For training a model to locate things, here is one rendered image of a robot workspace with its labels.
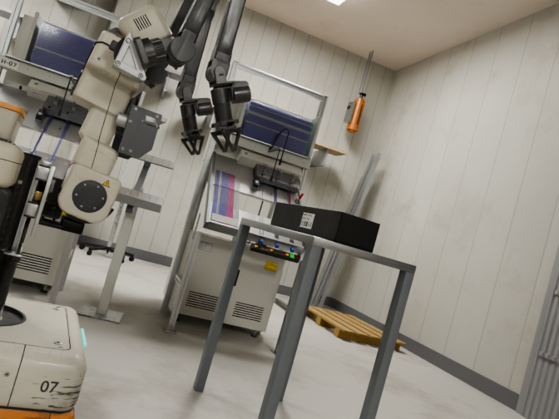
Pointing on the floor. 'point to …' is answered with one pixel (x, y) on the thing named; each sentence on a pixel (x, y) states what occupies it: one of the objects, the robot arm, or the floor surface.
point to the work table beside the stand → (276, 382)
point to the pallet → (348, 327)
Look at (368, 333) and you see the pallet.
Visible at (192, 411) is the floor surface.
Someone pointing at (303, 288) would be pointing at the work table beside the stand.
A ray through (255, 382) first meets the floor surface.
